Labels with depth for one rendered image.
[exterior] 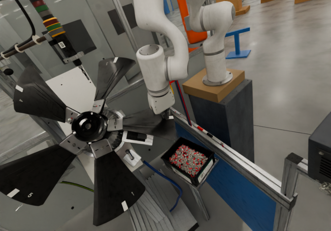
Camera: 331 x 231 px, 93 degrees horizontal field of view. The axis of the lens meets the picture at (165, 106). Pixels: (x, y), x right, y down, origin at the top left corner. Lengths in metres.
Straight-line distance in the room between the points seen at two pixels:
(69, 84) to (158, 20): 0.72
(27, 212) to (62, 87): 1.29
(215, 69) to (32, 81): 0.89
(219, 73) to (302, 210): 1.18
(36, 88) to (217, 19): 0.86
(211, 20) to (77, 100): 0.83
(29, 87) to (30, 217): 1.47
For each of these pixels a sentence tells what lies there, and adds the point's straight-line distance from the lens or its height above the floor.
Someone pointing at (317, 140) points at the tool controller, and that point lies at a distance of 0.40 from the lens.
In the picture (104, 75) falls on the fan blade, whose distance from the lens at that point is 0.82.
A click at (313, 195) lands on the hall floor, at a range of 1.76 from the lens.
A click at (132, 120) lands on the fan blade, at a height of 1.14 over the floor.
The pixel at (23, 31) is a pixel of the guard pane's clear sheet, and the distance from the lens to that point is 1.40.
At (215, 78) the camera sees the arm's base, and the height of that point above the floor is 1.03.
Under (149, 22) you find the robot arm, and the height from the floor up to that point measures 1.47.
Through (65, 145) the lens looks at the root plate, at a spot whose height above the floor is 1.18.
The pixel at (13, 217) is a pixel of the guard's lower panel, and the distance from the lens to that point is 2.08.
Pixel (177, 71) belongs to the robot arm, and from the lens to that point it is 0.49.
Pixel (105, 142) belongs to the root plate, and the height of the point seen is 1.11.
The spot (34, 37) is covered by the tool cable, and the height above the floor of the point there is 1.55.
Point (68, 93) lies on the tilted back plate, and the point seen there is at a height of 1.27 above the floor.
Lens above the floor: 1.51
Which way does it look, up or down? 32 degrees down
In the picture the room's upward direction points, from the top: 22 degrees counter-clockwise
